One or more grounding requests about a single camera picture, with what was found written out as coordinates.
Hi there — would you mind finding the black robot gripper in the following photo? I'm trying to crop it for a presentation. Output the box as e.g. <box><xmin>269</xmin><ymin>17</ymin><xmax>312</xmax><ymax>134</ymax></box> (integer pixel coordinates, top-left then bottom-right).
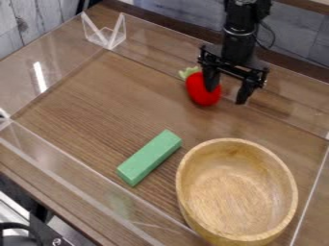
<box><xmin>198</xmin><ymin>0</ymin><xmax>271</xmax><ymax>105</ymax></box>

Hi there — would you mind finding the red plush strawberry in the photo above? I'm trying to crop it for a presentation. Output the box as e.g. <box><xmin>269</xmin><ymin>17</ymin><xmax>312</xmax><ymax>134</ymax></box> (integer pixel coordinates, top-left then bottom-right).
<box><xmin>179</xmin><ymin>66</ymin><xmax>221</xmax><ymax>107</ymax></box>

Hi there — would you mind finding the green rectangular block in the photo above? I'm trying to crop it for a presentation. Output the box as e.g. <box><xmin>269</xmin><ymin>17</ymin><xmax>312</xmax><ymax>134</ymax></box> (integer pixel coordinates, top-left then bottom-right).
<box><xmin>116</xmin><ymin>130</ymin><xmax>182</xmax><ymax>186</ymax></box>

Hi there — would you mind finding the wooden bowl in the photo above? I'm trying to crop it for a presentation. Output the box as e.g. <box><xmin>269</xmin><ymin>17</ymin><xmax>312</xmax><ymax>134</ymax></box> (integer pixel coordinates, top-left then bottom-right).
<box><xmin>177</xmin><ymin>138</ymin><xmax>298</xmax><ymax>246</ymax></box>

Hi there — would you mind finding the clear acrylic corner bracket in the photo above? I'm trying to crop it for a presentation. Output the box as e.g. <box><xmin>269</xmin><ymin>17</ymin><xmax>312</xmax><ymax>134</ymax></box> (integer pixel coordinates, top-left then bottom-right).
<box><xmin>82</xmin><ymin>12</ymin><xmax>126</xmax><ymax>50</ymax></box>

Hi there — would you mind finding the clear acrylic tray wall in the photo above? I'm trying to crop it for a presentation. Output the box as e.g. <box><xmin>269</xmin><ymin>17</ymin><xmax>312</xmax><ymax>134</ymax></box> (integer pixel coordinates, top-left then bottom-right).
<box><xmin>0</xmin><ymin>8</ymin><xmax>329</xmax><ymax>246</ymax></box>

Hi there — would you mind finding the black metal mount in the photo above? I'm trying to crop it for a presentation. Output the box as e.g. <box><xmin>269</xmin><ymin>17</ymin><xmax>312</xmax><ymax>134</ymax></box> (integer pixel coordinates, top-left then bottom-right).
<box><xmin>28</xmin><ymin>213</ymin><xmax>74</xmax><ymax>246</ymax></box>

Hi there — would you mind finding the black cable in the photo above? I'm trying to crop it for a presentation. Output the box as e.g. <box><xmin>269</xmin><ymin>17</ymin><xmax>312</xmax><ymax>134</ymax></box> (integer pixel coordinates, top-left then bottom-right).
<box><xmin>0</xmin><ymin>222</ymin><xmax>36</xmax><ymax>246</ymax></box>

